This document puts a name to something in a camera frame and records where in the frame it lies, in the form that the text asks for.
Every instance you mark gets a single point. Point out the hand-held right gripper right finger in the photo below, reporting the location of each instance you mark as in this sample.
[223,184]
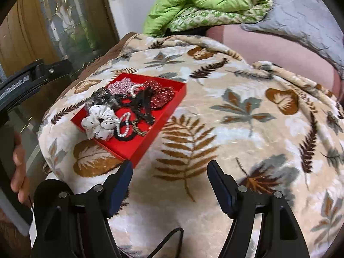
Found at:
[219,186]

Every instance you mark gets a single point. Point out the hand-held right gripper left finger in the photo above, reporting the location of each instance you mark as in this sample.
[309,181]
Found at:
[121,184]

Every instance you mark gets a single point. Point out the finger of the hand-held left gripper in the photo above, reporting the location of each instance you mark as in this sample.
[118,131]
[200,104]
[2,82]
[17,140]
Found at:
[53,71]

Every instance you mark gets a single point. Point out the white spotted scrunchie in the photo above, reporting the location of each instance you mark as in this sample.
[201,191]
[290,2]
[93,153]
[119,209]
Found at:
[99,121]

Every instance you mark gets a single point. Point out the black beaded flower hair clip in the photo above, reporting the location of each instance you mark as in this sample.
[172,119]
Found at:
[141,104]

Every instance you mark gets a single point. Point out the red tray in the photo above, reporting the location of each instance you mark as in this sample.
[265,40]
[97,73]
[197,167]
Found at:
[164,104]

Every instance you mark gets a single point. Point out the person's left hand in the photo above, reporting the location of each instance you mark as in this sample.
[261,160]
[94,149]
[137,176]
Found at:
[21,177]

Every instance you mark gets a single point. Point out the leaf print blanket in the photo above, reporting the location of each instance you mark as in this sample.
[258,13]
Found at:
[228,145]

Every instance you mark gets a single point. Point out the wooden glass door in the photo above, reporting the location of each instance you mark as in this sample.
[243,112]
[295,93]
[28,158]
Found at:
[40,27]

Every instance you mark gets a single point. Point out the grey beaded flower hair clip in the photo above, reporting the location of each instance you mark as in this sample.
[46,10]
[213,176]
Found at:
[100,99]

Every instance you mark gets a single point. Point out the pink beaded flower hair clip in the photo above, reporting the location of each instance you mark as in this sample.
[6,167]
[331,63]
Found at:
[119,87]

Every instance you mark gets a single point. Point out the dark red beaded flower clip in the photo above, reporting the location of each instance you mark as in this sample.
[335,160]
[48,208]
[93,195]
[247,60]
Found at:
[161,96]

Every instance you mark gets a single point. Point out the pink bedsheet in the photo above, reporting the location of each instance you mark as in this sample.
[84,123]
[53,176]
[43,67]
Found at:
[268,51]

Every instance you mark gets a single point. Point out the green quilt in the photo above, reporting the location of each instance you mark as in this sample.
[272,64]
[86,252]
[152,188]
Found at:
[193,2]

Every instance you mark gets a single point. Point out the grey quilted pillow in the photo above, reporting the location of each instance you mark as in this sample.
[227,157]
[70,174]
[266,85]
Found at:
[303,13]

